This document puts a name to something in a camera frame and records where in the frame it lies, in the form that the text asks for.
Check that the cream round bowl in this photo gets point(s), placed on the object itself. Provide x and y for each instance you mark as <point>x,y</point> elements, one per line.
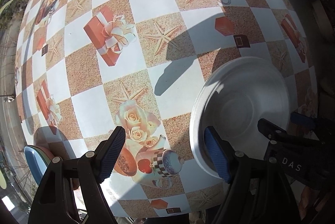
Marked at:
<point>232,100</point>

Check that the patterned checkered tablecloth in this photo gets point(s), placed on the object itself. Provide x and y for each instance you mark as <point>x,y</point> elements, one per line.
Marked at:
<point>85,67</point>

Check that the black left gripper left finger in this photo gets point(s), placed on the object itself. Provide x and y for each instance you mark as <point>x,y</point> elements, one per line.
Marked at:
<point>54,200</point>

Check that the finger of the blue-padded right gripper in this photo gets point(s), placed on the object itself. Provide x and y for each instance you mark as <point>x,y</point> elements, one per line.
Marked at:
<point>309,123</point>

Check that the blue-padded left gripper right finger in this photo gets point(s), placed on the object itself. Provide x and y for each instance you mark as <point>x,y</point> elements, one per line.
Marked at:
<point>259,190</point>

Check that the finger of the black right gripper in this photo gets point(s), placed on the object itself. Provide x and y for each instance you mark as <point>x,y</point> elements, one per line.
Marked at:
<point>274,134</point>

